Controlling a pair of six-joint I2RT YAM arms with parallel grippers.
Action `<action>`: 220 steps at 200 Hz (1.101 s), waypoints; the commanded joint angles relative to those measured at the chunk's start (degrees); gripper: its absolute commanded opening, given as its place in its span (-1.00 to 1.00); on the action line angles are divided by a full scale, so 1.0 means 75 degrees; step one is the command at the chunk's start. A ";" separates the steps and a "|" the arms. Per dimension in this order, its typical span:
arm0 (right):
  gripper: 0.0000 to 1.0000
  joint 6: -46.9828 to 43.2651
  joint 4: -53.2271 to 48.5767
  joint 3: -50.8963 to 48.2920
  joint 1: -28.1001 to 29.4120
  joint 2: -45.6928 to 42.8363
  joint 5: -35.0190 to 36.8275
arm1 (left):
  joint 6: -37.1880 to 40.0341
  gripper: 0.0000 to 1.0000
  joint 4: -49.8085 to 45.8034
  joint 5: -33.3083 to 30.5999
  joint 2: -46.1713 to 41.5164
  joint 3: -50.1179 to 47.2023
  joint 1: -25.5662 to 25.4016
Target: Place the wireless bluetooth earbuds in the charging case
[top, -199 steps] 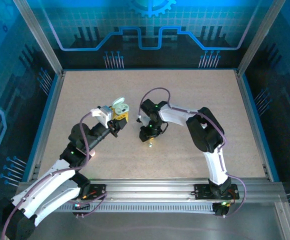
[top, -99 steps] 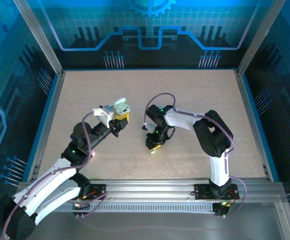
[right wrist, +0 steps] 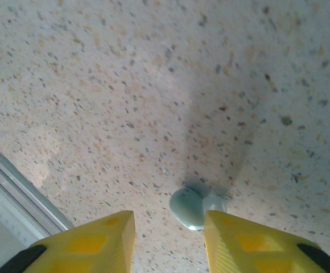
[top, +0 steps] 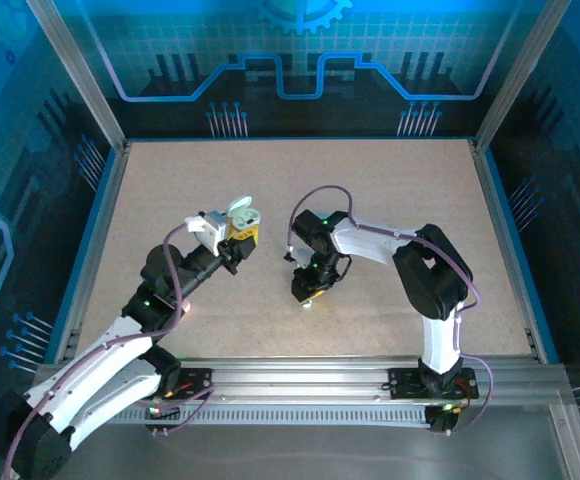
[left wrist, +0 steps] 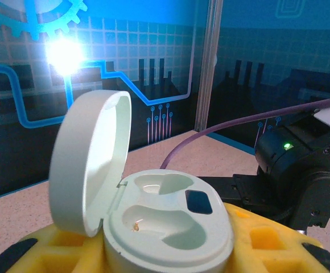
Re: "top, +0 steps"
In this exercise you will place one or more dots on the aluminium table side rail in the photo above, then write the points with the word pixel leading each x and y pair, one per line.
pixel 94 250
pixel 487 175

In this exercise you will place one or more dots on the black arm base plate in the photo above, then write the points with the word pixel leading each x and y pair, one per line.
pixel 405 385
pixel 197 382

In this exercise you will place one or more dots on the pale mint earbud charging case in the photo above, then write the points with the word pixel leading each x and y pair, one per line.
pixel 240 205

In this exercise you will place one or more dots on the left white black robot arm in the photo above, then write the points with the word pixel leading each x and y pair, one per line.
pixel 95 360

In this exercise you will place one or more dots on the aluminium frame post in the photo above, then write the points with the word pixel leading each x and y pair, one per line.
pixel 513 75
pixel 83 75

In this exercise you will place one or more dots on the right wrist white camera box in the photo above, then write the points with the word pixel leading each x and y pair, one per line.
pixel 295 256

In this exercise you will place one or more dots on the black controller module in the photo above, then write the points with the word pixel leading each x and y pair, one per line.
pixel 157 412
pixel 442 422

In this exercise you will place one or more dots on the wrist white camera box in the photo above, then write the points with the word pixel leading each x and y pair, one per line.
pixel 215 230
pixel 295 256

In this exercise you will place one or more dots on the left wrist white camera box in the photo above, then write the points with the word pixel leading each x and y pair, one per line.
pixel 215 230

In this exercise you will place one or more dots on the aluminium mounting beam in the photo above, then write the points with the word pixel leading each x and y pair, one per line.
pixel 295 380

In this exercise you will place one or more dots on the grey metal sheet panel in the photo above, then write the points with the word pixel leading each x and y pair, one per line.
pixel 295 455

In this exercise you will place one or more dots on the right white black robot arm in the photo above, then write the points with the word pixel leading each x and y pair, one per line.
pixel 435 275

